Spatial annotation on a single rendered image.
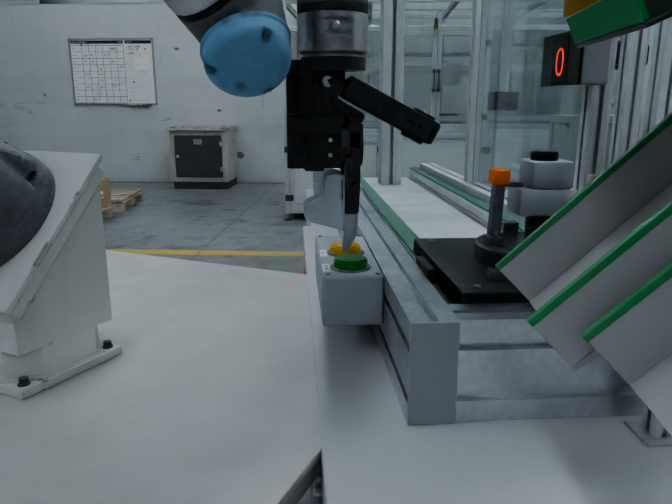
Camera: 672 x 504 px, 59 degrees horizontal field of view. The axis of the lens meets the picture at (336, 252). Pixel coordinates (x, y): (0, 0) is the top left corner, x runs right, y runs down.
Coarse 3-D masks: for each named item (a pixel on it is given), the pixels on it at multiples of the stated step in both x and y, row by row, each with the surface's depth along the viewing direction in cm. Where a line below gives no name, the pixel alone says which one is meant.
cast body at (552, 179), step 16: (528, 160) 67; (544, 160) 66; (560, 160) 66; (528, 176) 66; (544, 176) 65; (560, 176) 65; (512, 192) 68; (528, 192) 66; (544, 192) 66; (560, 192) 66; (576, 192) 66; (512, 208) 68; (528, 208) 66; (544, 208) 66
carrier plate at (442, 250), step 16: (416, 240) 79; (432, 240) 79; (448, 240) 79; (464, 240) 79; (432, 256) 71; (448, 256) 71; (464, 256) 71; (448, 272) 64; (464, 272) 64; (480, 272) 64; (448, 288) 63; (464, 288) 59; (480, 288) 59; (496, 288) 59; (512, 288) 59
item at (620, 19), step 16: (608, 0) 35; (624, 0) 33; (640, 0) 32; (656, 0) 32; (576, 16) 42; (592, 16) 39; (608, 16) 36; (624, 16) 34; (640, 16) 32; (656, 16) 32; (576, 32) 43; (592, 32) 40; (608, 32) 38; (624, 32) 35
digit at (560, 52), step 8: (560, 40) 83; (568, 40) 80; (560, 48) 83; (560, 56) 83; (552, 64) 86; (560, 64) 83; (552, 72) 86; (560, 72) 83; (552, 80) 86; (560, 80) 83
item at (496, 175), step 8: (496, 168) 67; (504, 168) 67; (496, 176) 66; (504, 176) 66; (496, 184) 66; (504, 184) 67; (512, 184) 67; (520, 184) 67; (496, 192) 67; (504, 192) 67; (496, 200) 67; (496, 208) 67; (496, 216) 68; (488, 224) 69; (496, 224) 68; (488, 232) 69; (496, 232) 68
